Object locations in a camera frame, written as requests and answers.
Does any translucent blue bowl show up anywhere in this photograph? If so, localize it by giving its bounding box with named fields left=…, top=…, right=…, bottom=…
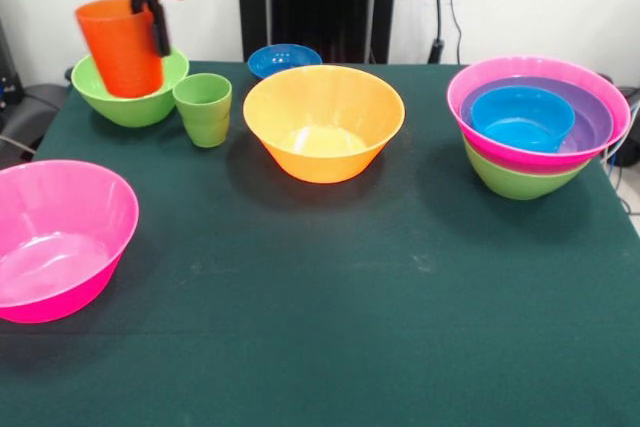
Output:
left=470, top=85, right=577, bottom=154

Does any black equipment box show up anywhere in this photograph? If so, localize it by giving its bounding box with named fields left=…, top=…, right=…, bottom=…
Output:
left=0, top=16, right=24, bottom=118

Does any green plastic bowl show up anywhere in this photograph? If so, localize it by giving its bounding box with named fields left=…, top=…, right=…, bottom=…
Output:
left=463, top=139, right=592, bottom=201
left=70, top=48, right=190, bottom=129

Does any grey cable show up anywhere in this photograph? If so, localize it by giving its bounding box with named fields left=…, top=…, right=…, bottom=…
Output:
left=0, top=134, right=39, bottom=156

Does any dark green tablecloth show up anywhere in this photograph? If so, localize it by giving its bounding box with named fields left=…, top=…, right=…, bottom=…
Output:
left=0, top=60, right=640, bottom=427

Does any black wall cable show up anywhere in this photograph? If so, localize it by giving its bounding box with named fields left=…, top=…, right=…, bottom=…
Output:
left=427, top=0, right=464, bottom=66

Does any orange plastic bowl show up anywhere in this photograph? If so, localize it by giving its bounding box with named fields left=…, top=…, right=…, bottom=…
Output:
left=243, top=64, right=407, bottom=185

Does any purple plastic bowl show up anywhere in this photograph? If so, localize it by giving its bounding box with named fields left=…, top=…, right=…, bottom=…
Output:
left=458, top=76, right=614, bottom=156

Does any orange-red plastic cup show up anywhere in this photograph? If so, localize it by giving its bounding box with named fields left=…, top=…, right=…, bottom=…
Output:
left=74, top=0, right=166, bottom=99

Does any dark blue bowl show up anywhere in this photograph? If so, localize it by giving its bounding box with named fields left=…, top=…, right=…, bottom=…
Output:
left=247, top=43, right=324, bottom=81

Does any pink plastic bowl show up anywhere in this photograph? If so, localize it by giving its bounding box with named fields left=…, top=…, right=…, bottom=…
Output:
left=0, top=159, right=141, bottom=325
left=446, top=55, right=632, bottom=176

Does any green plastic cup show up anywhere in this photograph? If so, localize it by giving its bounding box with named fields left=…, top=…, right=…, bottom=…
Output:
left=172, top=72, right=233, bottom=149

